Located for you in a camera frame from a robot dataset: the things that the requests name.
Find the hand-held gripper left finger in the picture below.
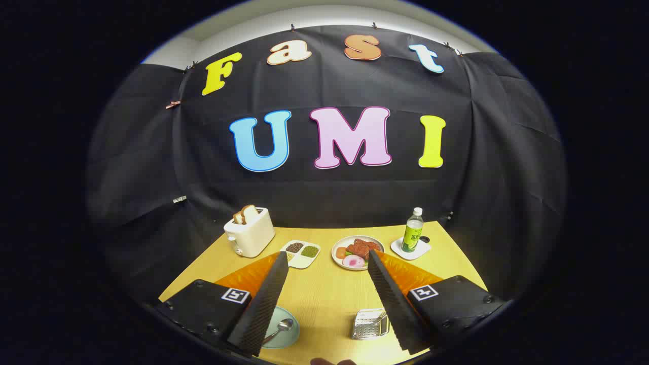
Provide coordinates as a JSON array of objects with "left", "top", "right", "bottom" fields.
[{"left": 155, "top": 251, "right": 290, "bottom": 357}]

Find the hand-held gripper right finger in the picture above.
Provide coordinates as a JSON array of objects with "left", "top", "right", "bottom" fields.
[{"left": 367, "top": 248, "right": 507, "bottom": 356}]

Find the wooden handle metal spoon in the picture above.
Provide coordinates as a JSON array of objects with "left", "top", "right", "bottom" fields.
[{"left": 262, "top": 318, "right": 295, "bottom": 345}]

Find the metal cutlery drainer rack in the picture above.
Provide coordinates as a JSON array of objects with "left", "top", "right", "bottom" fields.
[{"left": 351, "top": 308, "right": 390, "bottom": 340}]

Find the mint green plate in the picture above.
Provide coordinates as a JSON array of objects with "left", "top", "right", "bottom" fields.
[{"left": 261, "top": 306, "right": 301, "bottom": 349}]

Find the white square coaster tray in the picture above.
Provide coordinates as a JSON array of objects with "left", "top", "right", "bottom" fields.
[{"left": 390, "top": 237, "right": 431, "bottom": 261}]

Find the white divided bean dish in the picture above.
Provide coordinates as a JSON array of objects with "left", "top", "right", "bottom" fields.
[{"left": 280, "top": 240, "right": 321, "bottom": 269}]

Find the brown steak piece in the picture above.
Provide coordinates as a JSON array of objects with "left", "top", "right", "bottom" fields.
[{"left": 346, "top": 238, "right": 381, "bottom": 260}]

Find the green label drink bottle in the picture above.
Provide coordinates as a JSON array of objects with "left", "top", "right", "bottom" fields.
[{"left": 402, "top": 207, "right": 424, "bottom": 253}]

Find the white toaster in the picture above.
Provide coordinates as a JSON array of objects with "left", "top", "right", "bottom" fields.
[{"left": 224, "top": 207, "right": 276, "bottom": 259}]

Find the white round food plate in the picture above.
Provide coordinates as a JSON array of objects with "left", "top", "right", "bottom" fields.
[{"left": 332, "top": 235, "right": 385, "bottom": 271}]

